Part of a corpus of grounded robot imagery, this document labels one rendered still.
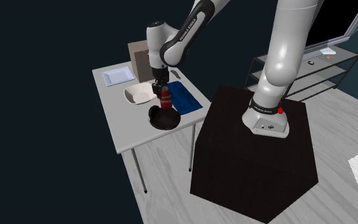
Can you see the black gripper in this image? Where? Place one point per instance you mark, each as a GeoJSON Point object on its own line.
{"type": "Point", "coordinates": [160, 74]}

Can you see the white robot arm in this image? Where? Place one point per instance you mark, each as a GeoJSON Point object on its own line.
{"type": "Point", "coordinates": [282, 59]}

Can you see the small grey tool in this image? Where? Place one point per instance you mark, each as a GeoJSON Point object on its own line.
{"type": "Point", "coordinates": [175, 74]}

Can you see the brown box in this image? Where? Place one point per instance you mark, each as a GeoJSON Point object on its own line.
{"type": "Point", "coordinates": [140, 62]}

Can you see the red bottle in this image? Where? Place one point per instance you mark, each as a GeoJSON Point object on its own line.
{"type": "Point", "coordinates": [166, 100]}

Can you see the white bowl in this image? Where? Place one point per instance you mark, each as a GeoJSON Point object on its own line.
{"type": "Point", "coordinates": [140, 94]}

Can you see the blue cloth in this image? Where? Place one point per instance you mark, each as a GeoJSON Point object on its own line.
{"type": "Point", "coordinates": [183, 99]}

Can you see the white square tray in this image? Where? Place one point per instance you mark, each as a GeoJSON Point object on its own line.
{"type": "Point", "coordinates": [117, 76]}

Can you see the black round bowl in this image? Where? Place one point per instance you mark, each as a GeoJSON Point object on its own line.
{"type": "Point", "coordinates": [165, 119]}

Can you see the grey table with metal legs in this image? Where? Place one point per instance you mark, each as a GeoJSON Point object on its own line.
{"type": "Point", "coordinates": [121, 119]}

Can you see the black robot stand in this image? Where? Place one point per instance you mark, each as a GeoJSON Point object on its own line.
{"type": "Point", "coordinates": [253, 173]}

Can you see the black metal shelf rack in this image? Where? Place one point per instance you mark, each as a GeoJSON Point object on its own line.
{"type": "Point", "coordinates": [321, 73]}

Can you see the black flat screen television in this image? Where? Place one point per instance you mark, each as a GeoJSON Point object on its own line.
{"type": "Point", "coordinates": [330, 21]}

